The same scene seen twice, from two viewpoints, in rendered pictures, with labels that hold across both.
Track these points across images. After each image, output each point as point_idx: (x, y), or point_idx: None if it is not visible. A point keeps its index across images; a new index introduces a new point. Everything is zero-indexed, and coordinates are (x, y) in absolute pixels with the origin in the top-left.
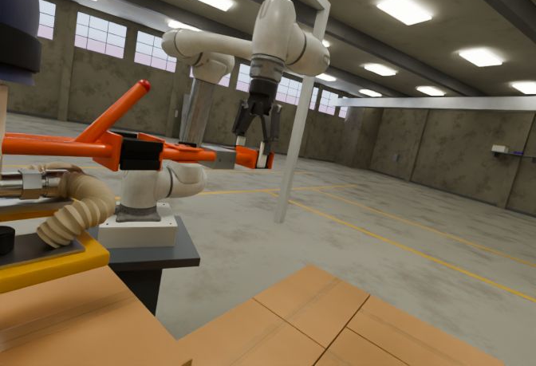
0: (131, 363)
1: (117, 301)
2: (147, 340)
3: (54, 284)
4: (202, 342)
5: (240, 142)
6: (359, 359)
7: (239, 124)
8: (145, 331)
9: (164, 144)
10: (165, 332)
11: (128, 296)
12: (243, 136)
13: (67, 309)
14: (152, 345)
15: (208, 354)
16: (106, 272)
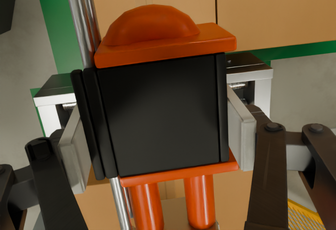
0: (238, 199)
1: (166, 192)
2: (226, 185)
3: (111, 227)
4: None
5: (86, 159)
6: None
7: (10, 226)
8: (216, 183)
9: None
10: (228, 172)
11: (162, 183)
12: (54, 149)
13: None
14: (234, 184)
15: None
16: (108, 190)
